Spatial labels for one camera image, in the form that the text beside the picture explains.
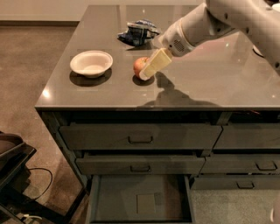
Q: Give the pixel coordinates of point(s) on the white plastic canister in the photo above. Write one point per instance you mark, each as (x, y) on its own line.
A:
(256, 50)

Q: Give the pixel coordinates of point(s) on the red apple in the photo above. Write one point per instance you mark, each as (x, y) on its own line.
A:
(138, 65)

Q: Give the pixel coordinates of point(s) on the white bowl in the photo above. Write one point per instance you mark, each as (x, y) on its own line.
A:
(91, 64)

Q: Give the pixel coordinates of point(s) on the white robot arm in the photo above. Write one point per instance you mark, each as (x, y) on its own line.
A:
(214, 19)

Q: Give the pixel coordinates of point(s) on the crumpled blue chip bag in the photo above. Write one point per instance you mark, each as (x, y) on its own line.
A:
(139, 33)

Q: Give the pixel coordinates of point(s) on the bottom right drawer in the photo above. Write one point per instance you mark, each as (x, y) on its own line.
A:
(255, 182)

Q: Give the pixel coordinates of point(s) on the black cart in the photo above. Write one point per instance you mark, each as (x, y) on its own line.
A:
(14, 154)

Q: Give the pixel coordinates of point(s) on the grey counter cabinet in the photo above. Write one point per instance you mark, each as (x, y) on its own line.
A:
(220, 83)

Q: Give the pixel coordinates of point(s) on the middle right drawer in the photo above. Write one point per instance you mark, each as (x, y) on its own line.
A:
(222, 164)

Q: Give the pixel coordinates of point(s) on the top right drawer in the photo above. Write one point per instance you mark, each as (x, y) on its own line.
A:
(260, 136)

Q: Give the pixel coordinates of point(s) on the middle left drawer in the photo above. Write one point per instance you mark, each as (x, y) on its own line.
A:
(140, 164)

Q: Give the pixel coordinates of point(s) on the open bottom left drawer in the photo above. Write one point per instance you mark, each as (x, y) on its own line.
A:
(140, 199)

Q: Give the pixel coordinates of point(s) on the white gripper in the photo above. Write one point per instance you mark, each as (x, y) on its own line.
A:
(172, 38)

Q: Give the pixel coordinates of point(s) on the top left drawer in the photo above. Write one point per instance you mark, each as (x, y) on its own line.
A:
(137, 136)

